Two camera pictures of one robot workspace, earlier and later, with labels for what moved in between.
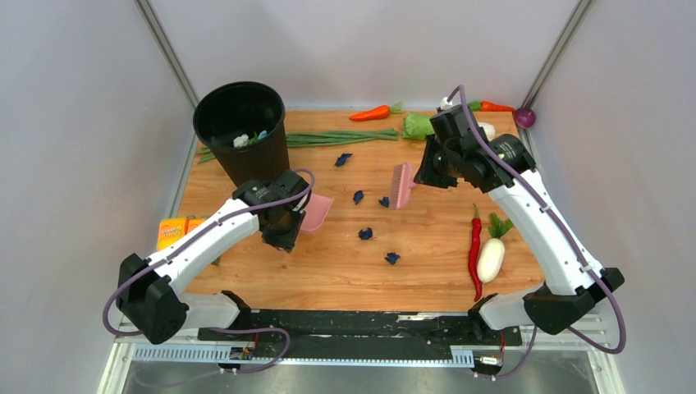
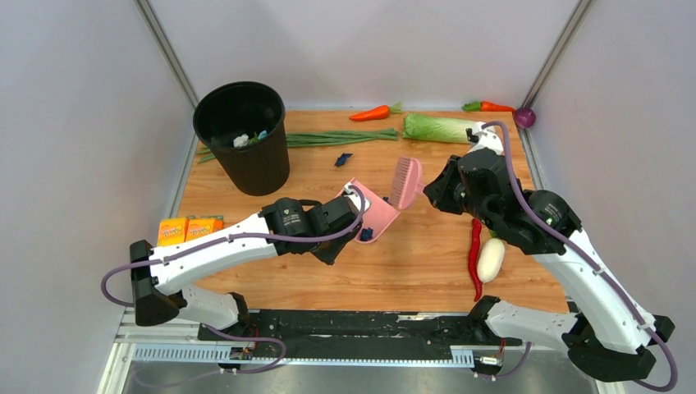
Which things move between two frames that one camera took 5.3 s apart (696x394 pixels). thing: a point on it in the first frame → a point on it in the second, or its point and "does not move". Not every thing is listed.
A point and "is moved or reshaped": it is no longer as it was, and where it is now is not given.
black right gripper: [426, 173] → [437, 190]
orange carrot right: [485, 106] does not move
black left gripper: [288, 241] → [330, 256]
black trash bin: [243, 124] does not move
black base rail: [359, 334] does not move
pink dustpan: [316, 210] is moved or reshaped
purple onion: [524, 117] does not move
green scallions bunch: [308, 139] does not move
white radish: [492, 253] does not move
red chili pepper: [473, 249] does not move
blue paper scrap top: [341, 159] does not move
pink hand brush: [401, 186] is moved or reshaped
